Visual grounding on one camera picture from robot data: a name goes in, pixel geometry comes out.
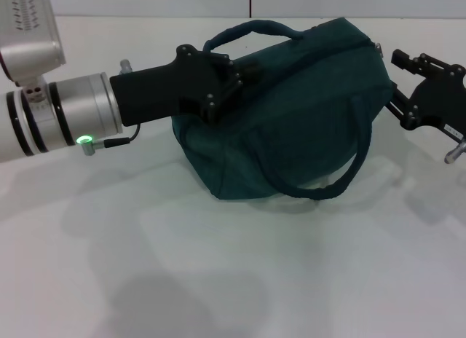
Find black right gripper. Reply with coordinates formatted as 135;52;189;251
385;49;466;142

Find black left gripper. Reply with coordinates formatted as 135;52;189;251
109;44;261;127

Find dark teal insulated lunch bag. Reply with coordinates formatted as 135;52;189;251
170;17;398;202

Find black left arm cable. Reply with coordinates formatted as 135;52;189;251
92;123;142;149

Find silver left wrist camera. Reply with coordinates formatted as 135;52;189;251
0;0;68;98

